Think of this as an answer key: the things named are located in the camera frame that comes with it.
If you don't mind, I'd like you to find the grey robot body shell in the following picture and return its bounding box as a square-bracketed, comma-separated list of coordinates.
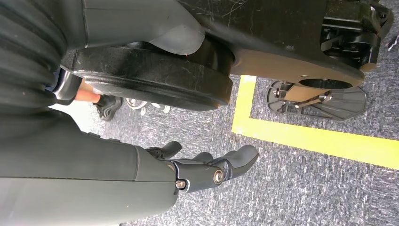
[67, 0, 207, 56]

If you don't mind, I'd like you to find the yellow floor tape strip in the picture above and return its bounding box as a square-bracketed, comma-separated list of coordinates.
[231, 74, 399, 170]

